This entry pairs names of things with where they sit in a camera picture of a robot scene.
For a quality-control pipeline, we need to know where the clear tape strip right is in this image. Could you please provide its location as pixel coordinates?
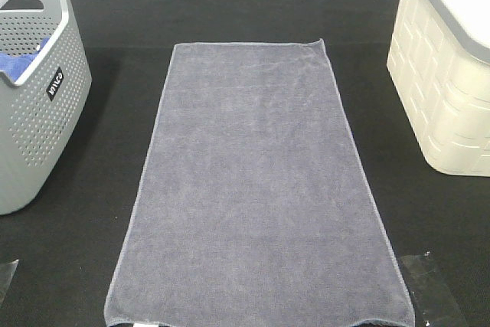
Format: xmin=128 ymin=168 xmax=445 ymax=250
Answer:
xmin=398 ymin=252 xmax=469 ymax=326

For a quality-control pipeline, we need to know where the grey perforated laundry basket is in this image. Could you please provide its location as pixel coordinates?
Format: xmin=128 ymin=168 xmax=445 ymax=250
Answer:
xmin=1 ymin=0 xmax=92 ymax=214

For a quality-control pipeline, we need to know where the clear tape strip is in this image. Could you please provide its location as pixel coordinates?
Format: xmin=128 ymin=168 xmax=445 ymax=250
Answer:
xmin=0 ymin=260 xmax=19 ymax=306
xmin=398 ymin=252 xmax=469 ymax=326

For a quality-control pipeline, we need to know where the grey towel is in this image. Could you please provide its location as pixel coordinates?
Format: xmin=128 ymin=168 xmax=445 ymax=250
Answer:
xmin=104 ymin=41 xmax=415 ymax=326

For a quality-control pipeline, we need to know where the clear tape strip left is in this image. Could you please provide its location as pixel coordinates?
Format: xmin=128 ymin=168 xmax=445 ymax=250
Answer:
xmin=0 ymin=260 xmax=19 ymax=306

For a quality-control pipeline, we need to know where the cream storage bin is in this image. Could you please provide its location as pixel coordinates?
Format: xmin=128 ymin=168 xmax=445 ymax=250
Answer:
xmin=387 ymin=0 xmax=489 ymax=177

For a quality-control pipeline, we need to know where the blue towel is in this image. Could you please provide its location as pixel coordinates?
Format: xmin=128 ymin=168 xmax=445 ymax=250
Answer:
xmin=1 ymin=38 xmax=49 ymax=81

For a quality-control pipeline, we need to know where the black table mat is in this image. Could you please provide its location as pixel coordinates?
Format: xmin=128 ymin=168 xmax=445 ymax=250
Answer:
xmin=1 ymin=0 xmax=489 ymax=326

